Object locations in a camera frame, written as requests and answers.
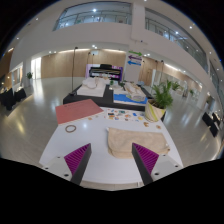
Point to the sign with coloured arrows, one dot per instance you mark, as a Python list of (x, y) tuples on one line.
[(133, 71)]

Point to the small round orange disc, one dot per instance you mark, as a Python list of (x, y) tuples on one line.
[(158, 126)]

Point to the model on blue base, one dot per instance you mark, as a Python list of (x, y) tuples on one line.
[(123, 99)]

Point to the potted plant in striped pot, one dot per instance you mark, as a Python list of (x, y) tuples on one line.
[(153, 111)]

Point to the group of black chairs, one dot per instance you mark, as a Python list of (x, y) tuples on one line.
[(211, 123), (11, 96)]

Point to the small irregular orange piece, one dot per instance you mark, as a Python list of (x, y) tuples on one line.
[(146, 124)]

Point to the small background potted plant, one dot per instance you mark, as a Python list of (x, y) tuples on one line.
[(29, 76)]

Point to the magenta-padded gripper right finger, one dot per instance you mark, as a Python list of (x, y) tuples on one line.
[(146, 158)]

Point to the black piano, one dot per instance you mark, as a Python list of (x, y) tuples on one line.
[(105, 71)]

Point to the pink rectangular board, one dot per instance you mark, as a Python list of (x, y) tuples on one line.
[(78, 110)]

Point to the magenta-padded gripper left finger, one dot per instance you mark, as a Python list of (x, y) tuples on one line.
[(78, 158)]

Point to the black low platform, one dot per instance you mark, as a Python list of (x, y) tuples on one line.
[(106, 96)]

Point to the white sheet with colourful stickers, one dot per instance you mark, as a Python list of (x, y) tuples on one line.
[(125, 115)]

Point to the beige towel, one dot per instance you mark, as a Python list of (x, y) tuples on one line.
[(133, 138)]

